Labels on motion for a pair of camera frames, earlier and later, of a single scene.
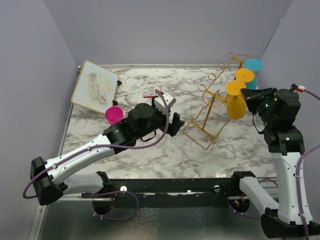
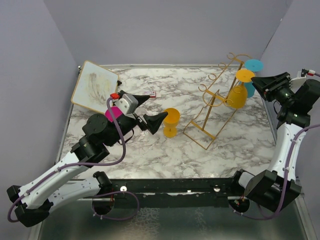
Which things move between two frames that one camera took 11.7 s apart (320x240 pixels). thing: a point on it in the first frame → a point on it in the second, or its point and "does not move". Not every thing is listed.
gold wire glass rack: [205, 127] does not move
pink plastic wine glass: [114, 114] does not move
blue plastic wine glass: [255, 65] does not move
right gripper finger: [252, 96] → [264, 83]
